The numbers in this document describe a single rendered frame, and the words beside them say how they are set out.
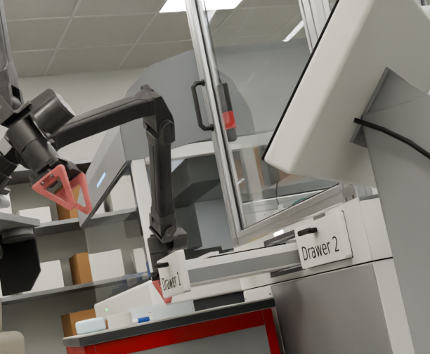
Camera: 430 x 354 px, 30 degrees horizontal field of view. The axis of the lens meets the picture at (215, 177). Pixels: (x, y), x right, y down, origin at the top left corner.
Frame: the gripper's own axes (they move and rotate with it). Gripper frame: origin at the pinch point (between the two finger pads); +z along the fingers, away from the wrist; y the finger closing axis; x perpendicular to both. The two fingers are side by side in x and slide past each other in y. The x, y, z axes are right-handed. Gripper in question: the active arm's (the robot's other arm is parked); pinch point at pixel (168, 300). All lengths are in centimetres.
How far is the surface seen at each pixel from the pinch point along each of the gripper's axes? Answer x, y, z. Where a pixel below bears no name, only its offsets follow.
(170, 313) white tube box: -0.1, -1.6, 4.0
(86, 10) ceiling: 43, 262, -196
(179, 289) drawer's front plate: -6.8, -31.8, -2.1
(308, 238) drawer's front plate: -43, -39, -8
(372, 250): -54, -66, -2
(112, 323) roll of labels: 15.9, -12.3, 3.3
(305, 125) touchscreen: -37, -138, -20
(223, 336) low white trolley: -14.7, -8.7, 13.3
